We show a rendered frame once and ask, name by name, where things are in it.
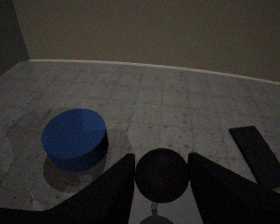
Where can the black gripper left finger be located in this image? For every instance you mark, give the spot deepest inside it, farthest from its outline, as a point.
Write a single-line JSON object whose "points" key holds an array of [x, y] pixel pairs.
{"points": [[107, 200]]}

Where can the black flat square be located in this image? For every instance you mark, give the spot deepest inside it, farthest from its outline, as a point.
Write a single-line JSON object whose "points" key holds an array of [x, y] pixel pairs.
{"points": [[263, 164]]}

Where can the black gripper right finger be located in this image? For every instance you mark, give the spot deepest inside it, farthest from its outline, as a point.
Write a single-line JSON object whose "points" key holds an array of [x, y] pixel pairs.
{"points": [[224, 197]]}

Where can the blue cylinder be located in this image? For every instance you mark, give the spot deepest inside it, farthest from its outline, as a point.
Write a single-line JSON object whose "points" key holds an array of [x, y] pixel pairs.
{"points": [[75, 140]]}

